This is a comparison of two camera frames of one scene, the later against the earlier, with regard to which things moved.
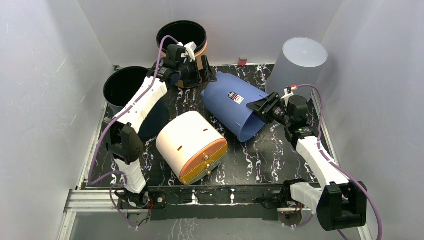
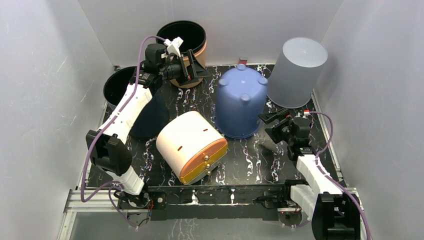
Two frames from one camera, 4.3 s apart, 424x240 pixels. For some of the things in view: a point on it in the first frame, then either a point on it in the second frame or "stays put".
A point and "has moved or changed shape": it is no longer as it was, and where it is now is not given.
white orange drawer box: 191,146 stays put
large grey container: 300,63 stays put
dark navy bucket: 118,86 stays put
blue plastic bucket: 228,97 has moved or changed shape
